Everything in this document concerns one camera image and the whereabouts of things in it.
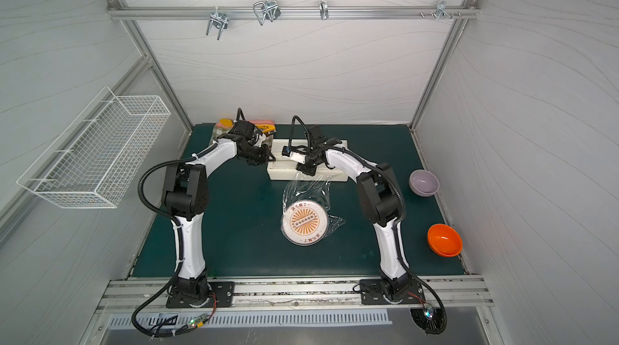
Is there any metal hook clamp left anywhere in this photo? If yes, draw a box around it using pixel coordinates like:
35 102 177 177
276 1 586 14
206 10 229 40

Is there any metal hook small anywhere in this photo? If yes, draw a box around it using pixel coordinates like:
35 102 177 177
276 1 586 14
319 1 329 21

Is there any green table mat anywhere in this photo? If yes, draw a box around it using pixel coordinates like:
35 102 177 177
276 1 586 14
131 123 465 278

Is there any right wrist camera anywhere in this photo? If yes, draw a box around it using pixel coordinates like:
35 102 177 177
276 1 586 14
281 145 305 161

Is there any metal hook clamp right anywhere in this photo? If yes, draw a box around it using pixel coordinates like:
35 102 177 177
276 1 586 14
419 1 461 20

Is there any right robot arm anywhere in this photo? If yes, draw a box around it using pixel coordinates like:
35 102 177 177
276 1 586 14
282 126 422 304

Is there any aluminium cross bar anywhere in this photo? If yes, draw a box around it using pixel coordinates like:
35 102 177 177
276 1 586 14
108 4 481 21

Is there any metal hook clamp middle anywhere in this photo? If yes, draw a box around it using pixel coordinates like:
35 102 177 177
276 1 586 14
252 0 281 26

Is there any round printed plate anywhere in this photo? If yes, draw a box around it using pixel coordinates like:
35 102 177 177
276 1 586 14
281 200 329 247

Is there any metal hook clamp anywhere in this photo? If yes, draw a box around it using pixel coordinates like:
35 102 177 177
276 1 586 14
206 10 229 40
252 0 281 26
419 1 461 20

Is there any orange bowl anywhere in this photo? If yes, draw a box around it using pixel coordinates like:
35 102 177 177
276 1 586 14
427 223 463 258

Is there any white plastic wrap dispenser box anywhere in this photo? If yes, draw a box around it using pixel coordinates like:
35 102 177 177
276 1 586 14
267 139 349 182

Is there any clear plastic wrap sheet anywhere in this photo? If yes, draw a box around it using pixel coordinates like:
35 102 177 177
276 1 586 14
281 174 346 244

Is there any white wire basket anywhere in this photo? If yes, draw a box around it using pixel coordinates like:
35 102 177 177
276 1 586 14
16 87 171 209

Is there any purple bowl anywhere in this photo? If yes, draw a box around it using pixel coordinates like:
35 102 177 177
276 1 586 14
409 169 440 198

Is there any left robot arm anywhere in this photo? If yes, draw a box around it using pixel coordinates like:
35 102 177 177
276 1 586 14
162 119 274 307

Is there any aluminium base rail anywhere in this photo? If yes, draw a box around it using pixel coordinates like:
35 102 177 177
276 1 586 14
96 275 494 314

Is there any pink board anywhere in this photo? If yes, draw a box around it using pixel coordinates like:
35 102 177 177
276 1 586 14
215 119 275 128

